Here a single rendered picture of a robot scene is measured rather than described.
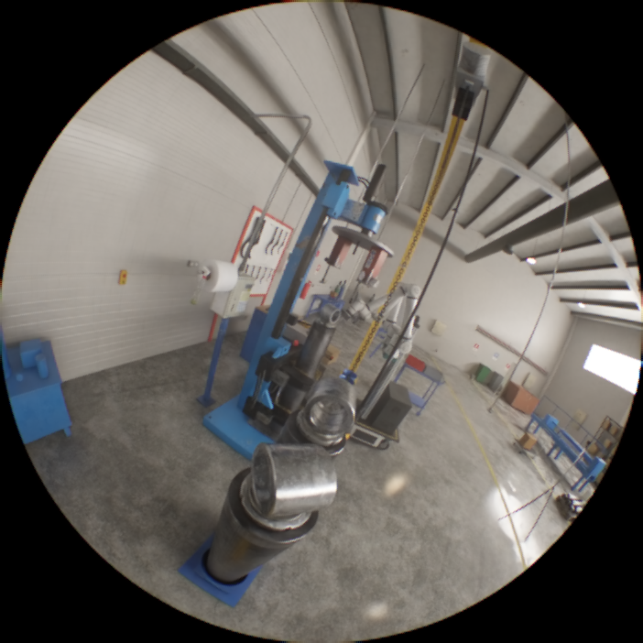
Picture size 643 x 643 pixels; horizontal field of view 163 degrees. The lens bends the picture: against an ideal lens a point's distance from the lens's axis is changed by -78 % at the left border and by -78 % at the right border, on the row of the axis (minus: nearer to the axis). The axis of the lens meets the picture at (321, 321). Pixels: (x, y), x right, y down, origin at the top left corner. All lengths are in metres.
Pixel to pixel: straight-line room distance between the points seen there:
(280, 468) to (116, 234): 2.44
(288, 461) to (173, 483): 1.84
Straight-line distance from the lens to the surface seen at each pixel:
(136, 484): 2.19
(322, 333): 1.94
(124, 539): 2.05
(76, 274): 2.56
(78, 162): 2.39
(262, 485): 0.51
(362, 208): 2.00
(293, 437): 0.71
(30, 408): 2.23
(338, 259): 2.03
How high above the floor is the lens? 1.96
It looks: 14 degrees down
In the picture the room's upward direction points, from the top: 24 degrees clockwise
